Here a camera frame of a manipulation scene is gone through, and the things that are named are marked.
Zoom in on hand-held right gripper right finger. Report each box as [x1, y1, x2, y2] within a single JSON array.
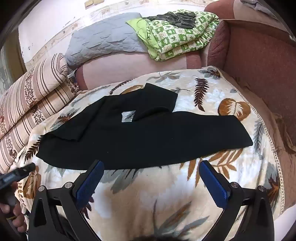
[[199, 160, 275, 241]]

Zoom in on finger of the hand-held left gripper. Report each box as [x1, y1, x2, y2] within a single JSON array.
[[0, 163, 36, 189]]

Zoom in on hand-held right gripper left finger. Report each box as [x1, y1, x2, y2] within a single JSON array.
[[28, 160, 105, 241]]

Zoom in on black pants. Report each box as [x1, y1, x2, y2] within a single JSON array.
[[36, 83, 253, 171]]

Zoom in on person's left hand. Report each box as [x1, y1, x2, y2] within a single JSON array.
[[0, 182, 26, 232]]

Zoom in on leaf print blanket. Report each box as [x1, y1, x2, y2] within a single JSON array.
[[14, 65, 286, 241]]

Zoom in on striped folded blanket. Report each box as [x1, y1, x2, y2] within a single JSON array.
[[0, 53, 80, 174]]

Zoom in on reddish brown sofa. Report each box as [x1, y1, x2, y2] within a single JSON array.
[[76, 0, 296, 214]]

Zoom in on grey quilt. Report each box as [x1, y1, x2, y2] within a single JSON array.
[[65, 12, 148, 70]]

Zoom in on green patterned quilt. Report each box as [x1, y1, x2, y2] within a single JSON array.
[[125, 9, 220, 62]]

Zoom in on dark grey garment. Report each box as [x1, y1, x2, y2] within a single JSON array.
[[146, 11, 197, 29]]

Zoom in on grey crumpled cloth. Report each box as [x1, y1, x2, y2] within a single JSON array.
[[240, 0, 278, 11]]

